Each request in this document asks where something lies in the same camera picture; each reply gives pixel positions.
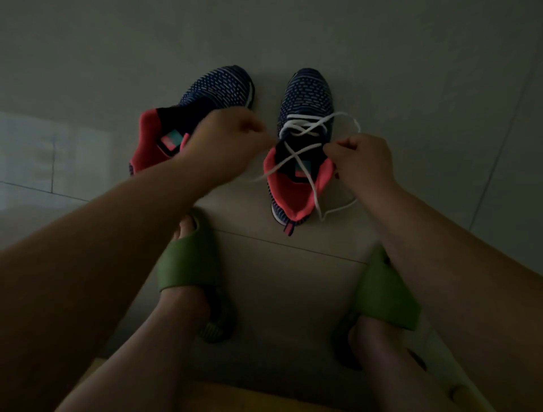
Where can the person's right hand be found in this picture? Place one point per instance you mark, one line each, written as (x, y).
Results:
(365, 165)

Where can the person's left hand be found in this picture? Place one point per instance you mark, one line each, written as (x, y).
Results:
(225, 144)

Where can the white shoelace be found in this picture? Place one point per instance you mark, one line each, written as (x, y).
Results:
(316, 191)

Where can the blue knit sneaker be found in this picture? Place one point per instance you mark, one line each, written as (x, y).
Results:
(307, 89)
(220, 85)

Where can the person's right forearm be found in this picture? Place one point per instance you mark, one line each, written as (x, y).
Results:
(471, 288)

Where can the person's left forearm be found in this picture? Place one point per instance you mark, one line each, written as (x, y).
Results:
(80, 288)

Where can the person's right leg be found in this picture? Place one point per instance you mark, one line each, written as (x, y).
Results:
(390, 365)

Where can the person's leg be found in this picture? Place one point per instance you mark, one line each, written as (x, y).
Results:
(144, 356)
(390, 365)

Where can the person's left leg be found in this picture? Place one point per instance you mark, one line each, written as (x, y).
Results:
(144, 356)

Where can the green foam slipper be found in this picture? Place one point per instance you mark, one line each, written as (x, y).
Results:
(382, 293)
(191, 263)

